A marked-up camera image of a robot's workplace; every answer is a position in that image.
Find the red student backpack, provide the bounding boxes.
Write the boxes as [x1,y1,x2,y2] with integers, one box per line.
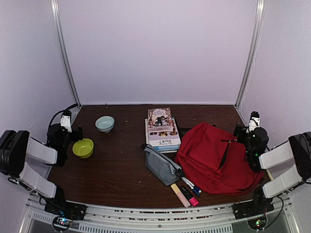
[175,122,264,195]

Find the blue spiral notebook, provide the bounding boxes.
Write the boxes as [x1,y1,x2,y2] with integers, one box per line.
[145,118,182,153]

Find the illustrated Taming Shrew book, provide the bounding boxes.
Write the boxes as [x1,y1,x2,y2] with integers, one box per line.
[147,107,173,133]

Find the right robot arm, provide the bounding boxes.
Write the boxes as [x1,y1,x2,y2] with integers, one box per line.
[233,124,311,215]

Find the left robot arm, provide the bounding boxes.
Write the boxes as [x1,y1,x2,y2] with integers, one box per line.
[0,104,83,216]

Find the lime green bowl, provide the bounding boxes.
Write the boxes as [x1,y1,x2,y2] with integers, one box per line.
[72,138,94,159]

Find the light blue ceramic bowl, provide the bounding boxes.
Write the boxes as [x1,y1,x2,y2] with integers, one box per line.
[95,116,115,133]

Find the blue capped marker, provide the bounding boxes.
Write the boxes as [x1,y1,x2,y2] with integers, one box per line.
[191,186,202,196]

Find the grey zip pencil case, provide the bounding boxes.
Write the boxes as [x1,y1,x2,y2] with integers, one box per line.
[141,144,185,186]

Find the pink black highlighter marker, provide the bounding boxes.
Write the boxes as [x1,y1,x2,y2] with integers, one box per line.
[179,185,199,207]

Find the beige highlighter marker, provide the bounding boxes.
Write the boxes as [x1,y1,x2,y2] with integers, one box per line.
[171,183,191,208]

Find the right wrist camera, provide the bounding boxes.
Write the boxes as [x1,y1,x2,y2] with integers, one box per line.
[246,111,260,133]

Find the right aluminium frame post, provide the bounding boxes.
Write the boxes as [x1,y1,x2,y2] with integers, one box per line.
[235,0,266,111]

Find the aluminium frame post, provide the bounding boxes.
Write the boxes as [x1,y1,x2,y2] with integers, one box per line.
[51,0,82,110]
[235,0,266,111]

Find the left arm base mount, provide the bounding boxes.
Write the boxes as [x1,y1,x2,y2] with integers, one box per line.
[44,202,87,220]

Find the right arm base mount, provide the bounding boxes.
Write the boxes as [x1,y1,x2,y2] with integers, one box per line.
[232,201,274,219]

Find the front aluminium rail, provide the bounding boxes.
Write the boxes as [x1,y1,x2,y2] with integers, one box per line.
[19,191,299,233]

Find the left aluminium frame post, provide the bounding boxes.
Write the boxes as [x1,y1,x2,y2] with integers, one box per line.
[51,0,82,110]

